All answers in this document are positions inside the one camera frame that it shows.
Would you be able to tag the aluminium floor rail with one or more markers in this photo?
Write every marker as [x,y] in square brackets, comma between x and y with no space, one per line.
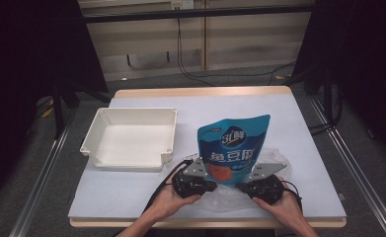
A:
[39,184]
[355,171]

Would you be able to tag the white wall socket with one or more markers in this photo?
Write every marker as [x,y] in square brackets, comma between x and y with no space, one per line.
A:
[182,4]

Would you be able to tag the person's right hand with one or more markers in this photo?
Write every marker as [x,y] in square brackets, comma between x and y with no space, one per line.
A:
[286,210]

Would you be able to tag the black curtain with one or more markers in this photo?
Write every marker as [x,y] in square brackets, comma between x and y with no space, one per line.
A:
[361,65]
[22,65]

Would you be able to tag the person's left hand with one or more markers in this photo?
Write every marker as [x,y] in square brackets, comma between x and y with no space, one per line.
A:
[169,204]

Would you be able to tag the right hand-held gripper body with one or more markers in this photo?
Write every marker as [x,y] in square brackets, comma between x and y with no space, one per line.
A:
[266,189]

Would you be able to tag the beige cabinet desk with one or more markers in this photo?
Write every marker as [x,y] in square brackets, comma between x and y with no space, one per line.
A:
[246,42]

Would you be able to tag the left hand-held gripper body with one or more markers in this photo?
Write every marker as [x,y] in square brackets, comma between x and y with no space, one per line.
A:
[189,184]

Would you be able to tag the black metal stand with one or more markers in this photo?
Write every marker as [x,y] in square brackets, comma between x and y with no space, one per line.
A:
[58,108]
[328,98]

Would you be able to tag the blue food pouch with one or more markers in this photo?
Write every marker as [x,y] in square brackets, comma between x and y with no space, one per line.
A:
[233,144]

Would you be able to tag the white plastic tray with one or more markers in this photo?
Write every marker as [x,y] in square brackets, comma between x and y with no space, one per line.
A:
[131,141]

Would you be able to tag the translucent white plastic bag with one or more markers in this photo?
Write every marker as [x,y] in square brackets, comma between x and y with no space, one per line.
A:
[226,201]

